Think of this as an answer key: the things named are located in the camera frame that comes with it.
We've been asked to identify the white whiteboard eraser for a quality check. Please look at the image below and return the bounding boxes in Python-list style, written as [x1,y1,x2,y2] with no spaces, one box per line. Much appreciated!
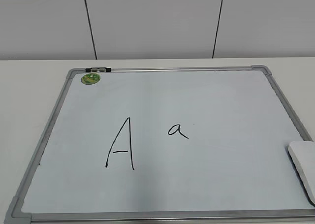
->
[288,141,315,206]

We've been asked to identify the round green sticker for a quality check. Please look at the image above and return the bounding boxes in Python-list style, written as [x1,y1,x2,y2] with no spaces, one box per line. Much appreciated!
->
[81,73,100,85]

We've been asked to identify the white whiteboard with grey frame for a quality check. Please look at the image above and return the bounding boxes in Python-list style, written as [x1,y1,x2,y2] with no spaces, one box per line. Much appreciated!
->
[4,65,315,224]

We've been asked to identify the black hanging clip on frame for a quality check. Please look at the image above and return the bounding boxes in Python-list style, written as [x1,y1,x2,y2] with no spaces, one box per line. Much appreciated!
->
[85,67,111,73]

